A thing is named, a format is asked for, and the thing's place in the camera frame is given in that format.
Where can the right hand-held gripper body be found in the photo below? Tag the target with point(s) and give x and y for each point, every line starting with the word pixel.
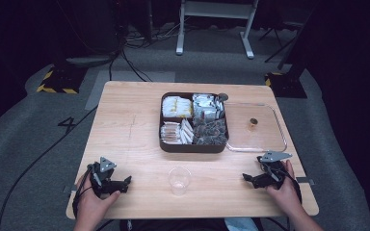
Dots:
pixel 273 174

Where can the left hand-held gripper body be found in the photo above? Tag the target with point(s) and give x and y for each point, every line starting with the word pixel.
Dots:
pixel 105 179

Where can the person's right hand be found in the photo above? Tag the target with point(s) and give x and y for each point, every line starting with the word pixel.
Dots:
pixel 285 195

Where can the person's left hand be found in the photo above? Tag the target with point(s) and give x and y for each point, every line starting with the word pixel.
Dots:
pixel 90 208

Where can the grey tape strip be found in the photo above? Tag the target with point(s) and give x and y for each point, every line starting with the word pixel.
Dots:
pixel 69 188
pixel 305 181

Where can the clear plastic lid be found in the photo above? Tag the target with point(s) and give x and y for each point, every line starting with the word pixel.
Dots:
pixel 253 138

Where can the light blue cloth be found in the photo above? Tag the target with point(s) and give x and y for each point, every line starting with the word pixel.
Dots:
pixel 241 224

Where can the clear plastic cup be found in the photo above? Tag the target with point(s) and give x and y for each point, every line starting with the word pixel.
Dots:
pixel 179 181

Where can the pile of dark grey packets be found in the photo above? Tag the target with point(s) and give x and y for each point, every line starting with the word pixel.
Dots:
pixel 210 133

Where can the person's dark clothing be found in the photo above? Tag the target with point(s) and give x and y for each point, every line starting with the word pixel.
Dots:
pixel 173 225

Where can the bundle of clear wrapped stirrers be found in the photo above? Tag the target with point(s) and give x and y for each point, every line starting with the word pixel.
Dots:
pixel 170 133

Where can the brown compartment box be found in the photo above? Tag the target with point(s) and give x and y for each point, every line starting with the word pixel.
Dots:
pixel 192 148

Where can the row of white sachets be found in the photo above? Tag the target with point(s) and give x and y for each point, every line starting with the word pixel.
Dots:
pixel 187 131

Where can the pile of silver packets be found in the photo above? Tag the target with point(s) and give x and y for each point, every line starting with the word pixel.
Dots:
pixel 207 106

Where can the round grey capsule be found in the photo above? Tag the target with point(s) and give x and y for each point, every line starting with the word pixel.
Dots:
pixel 222 97

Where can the pile of white yellow packets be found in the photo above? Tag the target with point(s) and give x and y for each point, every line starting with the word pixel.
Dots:
pixel 176 107

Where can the black yellow striped stand base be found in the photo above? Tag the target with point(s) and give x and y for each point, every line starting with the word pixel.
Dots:
pixel 285 85
pixel 61 82

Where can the black tripod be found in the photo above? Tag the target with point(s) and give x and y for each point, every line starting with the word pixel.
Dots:
pixel 281 43

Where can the white metal desk frame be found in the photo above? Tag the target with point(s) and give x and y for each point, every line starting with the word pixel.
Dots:
pixel 216 9

